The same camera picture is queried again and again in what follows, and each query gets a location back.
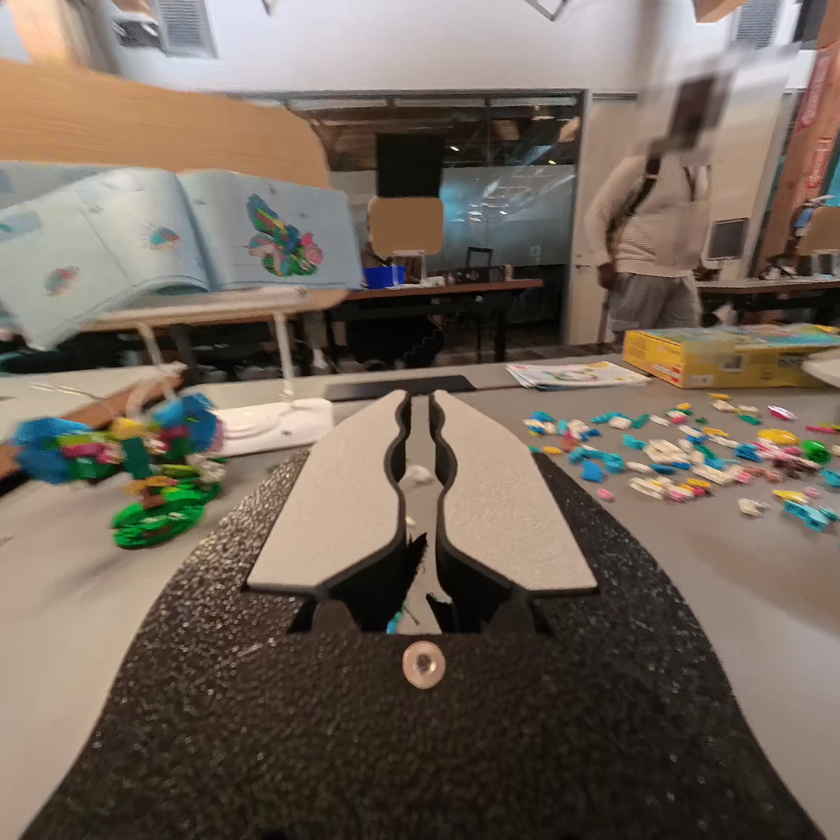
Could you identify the long wooden table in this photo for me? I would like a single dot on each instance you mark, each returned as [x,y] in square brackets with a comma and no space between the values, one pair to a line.
[768,286]
[492,287]

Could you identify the black flat desk mat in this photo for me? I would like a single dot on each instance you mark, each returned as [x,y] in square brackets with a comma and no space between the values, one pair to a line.
[394,388]

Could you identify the white door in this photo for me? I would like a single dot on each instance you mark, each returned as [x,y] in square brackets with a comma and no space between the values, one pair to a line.
[587,164]

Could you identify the wall screen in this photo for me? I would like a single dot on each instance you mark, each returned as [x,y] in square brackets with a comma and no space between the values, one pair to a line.
[727,239]

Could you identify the white and wood book stand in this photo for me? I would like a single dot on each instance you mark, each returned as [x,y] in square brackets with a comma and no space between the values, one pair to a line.
[164,124]

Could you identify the open pale blue instruction booklet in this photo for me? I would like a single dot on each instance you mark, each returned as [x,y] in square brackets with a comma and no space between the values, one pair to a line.
[216,229]

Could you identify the yellow lego set box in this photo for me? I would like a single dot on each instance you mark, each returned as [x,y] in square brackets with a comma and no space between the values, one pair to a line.
[656,361]

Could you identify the pile of lego pieces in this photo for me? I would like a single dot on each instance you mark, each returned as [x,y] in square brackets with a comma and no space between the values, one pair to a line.
[663,453]

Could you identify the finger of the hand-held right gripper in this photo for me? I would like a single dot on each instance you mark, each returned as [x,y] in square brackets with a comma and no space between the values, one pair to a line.
[825,369]

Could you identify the small blue plastic bin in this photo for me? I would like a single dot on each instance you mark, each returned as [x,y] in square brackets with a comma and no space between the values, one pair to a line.
[384,277]

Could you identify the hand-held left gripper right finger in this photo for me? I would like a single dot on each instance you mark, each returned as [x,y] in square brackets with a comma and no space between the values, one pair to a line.
[512,512]

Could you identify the lego butterfly model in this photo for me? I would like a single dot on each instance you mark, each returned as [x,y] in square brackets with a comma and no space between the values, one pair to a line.
[151,518]

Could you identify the stack of closed instruction booklets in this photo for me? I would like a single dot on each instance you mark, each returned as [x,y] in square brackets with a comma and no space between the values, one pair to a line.
[577,375]

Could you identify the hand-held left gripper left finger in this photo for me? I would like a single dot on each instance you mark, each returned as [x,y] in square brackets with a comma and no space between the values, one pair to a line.
[341,512]

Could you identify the wall air vent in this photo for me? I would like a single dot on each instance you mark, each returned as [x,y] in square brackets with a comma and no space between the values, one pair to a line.
[184,26]

